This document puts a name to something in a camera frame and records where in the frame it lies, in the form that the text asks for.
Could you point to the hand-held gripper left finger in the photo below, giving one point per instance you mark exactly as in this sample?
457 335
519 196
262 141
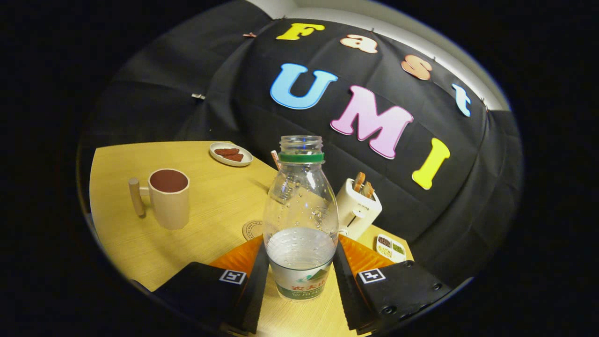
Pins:
255 290

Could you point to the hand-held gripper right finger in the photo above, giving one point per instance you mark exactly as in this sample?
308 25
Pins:
346 290

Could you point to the round cork coaster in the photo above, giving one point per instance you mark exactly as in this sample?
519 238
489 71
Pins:
250 230

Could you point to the clear plastic juice bottle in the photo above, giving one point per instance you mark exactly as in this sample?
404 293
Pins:
300 206

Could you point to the divided white snack tray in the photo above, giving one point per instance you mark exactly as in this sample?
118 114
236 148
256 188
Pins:
390 248

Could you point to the white toaster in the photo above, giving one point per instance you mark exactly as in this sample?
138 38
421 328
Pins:
358 215

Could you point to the wooden table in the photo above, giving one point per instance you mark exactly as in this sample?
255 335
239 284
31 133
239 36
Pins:
215 201

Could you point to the toast slice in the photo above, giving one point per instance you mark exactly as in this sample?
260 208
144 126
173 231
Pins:
368 189
359 181

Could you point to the striped straw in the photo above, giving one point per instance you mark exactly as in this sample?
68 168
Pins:
276 160

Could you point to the red-brown food piece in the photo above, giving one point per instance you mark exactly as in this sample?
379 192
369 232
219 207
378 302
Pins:
234 157
227 151

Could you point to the white plate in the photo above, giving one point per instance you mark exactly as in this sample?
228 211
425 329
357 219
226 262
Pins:
220 158

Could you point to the white clip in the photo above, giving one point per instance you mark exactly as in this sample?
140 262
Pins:
198 96

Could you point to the black backdrop cloth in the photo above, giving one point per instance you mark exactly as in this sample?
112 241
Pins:
262 70

